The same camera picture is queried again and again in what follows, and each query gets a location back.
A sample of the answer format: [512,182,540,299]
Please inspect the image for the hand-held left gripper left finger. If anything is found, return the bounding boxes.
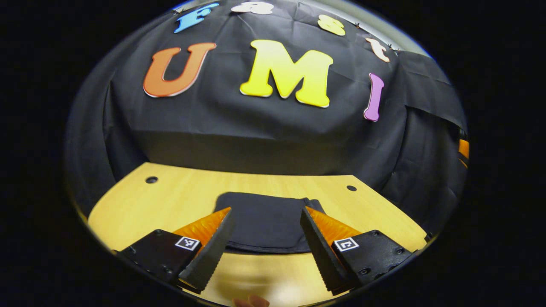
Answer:
[115,207,235,295]

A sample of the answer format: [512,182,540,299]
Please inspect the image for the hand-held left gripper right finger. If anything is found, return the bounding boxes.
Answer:
[300,206,414,295]

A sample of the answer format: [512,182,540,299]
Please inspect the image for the dark grey jeans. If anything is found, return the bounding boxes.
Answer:
[213,192,327,254]

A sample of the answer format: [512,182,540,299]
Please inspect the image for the black backdrop cloth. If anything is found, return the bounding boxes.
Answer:
[64,0,470,233]

